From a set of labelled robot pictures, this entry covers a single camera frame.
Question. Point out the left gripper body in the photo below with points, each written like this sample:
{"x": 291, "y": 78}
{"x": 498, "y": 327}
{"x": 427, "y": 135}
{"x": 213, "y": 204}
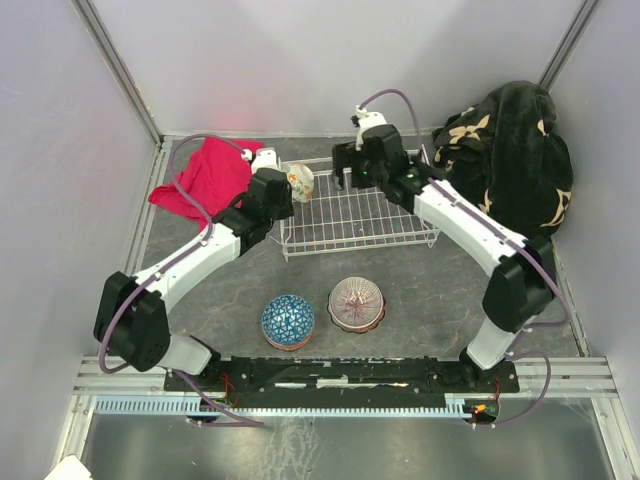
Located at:
{"x": 285, "y": 209}

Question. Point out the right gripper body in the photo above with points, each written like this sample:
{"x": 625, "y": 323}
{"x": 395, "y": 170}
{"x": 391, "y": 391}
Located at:
{"x": 373, "y": 175}

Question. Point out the floral orange green bowl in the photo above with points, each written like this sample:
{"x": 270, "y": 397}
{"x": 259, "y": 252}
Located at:
{"x": 301, "y": 179}

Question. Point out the white wire dish rack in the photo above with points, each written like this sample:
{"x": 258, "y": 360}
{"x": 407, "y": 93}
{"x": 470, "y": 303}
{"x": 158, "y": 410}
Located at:
{"x": 340, "y": 220}

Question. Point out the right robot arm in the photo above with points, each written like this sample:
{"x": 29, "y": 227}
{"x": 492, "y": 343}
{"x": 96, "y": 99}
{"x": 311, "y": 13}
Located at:
{"x": 521, "y": 271}

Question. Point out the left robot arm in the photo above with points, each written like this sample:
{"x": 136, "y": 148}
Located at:
{"x": 132, "y": 321}

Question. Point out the red folded t-shirt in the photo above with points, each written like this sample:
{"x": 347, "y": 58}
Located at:
{"x": 214, "y": 175}

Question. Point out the black floral blanket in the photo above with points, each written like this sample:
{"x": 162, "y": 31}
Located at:
{"x": 504, "y": 157}

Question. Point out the blue triangle pattern bowl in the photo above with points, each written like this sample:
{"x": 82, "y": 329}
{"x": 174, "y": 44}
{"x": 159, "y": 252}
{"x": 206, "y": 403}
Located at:
{"x": 288, "y": 319}

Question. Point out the purple striped bowl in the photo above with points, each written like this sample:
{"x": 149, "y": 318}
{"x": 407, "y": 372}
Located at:
{"x": 355, "y": 301}

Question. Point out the red rimmed bowl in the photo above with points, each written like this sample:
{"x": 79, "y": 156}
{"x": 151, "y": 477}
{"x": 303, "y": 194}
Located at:
{"x": 287, "y": 347}

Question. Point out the white paper corner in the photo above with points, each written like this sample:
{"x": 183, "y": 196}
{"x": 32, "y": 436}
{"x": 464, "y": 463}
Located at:
{"x": 69, "y": 468}

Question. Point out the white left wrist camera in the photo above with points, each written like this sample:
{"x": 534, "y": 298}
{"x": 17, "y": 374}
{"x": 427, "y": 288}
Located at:
{"x": 262, "y": 158}

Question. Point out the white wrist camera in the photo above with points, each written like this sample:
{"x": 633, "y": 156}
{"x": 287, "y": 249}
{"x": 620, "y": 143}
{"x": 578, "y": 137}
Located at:
{"x": 262, "y": 158}
{"x": 364, "y": 120}

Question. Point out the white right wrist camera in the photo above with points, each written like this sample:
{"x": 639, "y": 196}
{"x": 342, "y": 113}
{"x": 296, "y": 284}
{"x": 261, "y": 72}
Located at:
{"x": 364, "y": 120}

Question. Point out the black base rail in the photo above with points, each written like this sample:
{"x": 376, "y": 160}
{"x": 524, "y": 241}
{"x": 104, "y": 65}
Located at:
{"x": 350, "y": 383}

